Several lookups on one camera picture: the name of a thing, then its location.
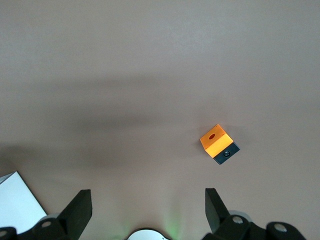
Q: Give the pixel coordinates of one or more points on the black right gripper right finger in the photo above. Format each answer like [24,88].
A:
[217,217]

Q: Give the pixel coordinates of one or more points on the orange black button enclosure box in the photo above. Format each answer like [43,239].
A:
[215,145]

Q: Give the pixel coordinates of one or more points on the white plastic drawer cabinet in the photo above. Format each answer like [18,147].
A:
[17,200]

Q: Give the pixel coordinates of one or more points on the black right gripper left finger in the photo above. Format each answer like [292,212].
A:
[75,215]

